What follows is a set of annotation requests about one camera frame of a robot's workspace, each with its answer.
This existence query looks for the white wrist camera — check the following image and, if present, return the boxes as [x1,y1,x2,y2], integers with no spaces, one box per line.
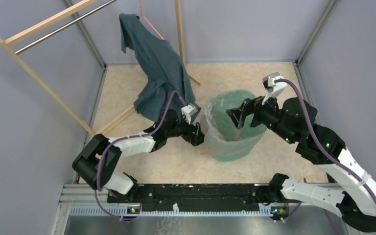
[181,103,198,124]
[262,72,287,105]

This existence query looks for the green plastic trash bin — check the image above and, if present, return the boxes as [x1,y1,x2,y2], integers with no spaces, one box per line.
[206,90,268,162]

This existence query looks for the pink clothes hanger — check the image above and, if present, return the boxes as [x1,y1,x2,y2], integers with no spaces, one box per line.
[137,0,165,40]

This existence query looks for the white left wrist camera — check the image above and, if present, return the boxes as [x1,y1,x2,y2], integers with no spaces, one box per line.
[181,103,198,124]

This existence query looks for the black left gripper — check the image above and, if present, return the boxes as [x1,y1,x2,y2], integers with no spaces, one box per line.
[166,114,209,146]

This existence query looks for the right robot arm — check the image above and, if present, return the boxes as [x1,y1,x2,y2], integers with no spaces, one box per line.
[226,96,376,233]

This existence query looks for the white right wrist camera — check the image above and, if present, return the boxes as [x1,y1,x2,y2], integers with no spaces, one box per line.
[262,72,287,105]

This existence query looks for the pink plastic trash bag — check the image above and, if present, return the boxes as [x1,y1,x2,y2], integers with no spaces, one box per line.
[203,90,268,158]

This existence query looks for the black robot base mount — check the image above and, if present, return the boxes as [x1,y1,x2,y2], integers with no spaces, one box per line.
[107,184,292,212]

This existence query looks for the wooden clothes rack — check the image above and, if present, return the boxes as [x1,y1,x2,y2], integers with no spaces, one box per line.
[0,0,202,137]

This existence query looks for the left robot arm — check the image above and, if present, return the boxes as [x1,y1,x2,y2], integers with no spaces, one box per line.
[72,109,205,202]

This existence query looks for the grey slotted cable duct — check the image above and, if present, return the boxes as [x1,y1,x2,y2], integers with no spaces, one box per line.
[70,204,273,217]

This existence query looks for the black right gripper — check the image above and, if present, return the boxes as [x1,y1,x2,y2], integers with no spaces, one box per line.
[226,89,297,144]

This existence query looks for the dark teal shirt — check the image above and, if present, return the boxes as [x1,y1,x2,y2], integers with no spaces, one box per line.
[119,13,196,121]

